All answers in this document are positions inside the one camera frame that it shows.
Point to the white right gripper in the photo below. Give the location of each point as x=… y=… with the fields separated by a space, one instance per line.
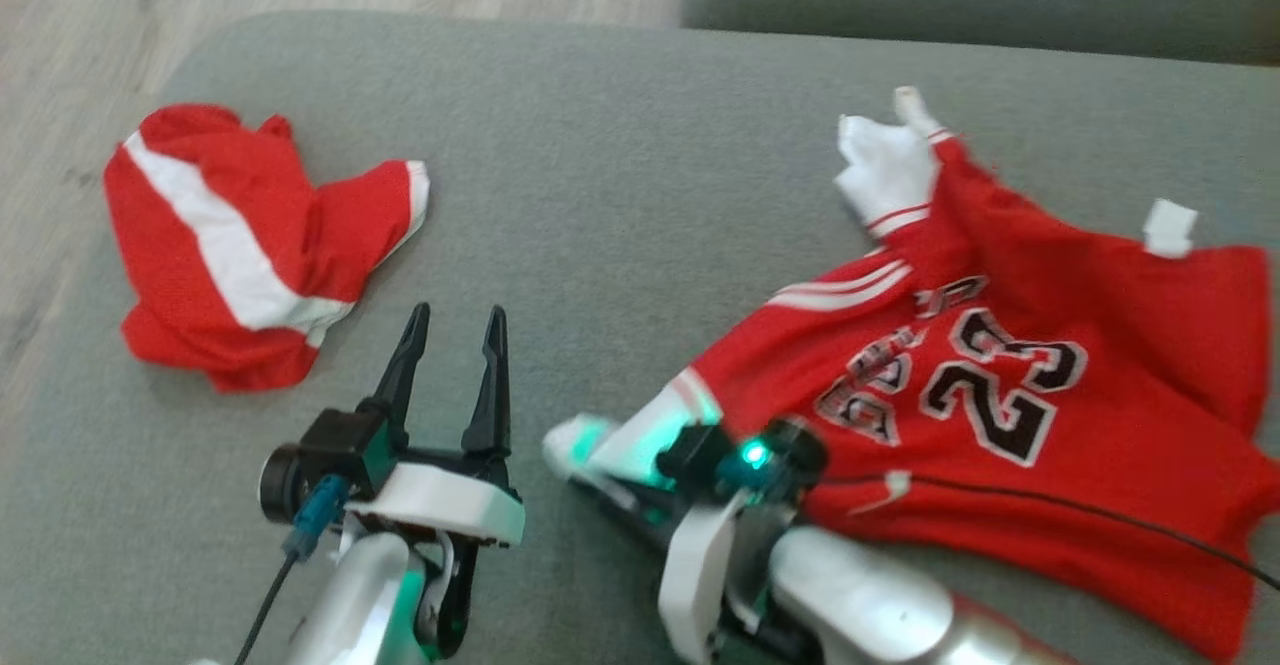
x=690 y=565

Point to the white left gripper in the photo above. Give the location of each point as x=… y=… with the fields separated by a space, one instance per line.
x=440 y=505

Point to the red shorts with white stripe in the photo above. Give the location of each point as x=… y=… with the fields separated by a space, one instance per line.
x=270 y=175

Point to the red number 23 basketball jersey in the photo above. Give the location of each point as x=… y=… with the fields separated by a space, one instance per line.
x=1100 y=465

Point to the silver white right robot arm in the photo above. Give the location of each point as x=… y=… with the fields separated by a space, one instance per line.
x=860 y=595

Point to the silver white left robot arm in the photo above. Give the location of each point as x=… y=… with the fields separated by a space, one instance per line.
x=350 y=605

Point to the large grey sofa seat cushion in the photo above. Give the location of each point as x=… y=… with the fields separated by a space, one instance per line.
x=620 y=195

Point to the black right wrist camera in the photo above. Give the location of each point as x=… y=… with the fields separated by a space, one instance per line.
x=700 y=450

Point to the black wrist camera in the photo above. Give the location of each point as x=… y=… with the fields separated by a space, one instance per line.
x=700 y=450
x=330 y=440

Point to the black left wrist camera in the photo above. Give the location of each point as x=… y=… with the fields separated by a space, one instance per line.
x=330 y=440

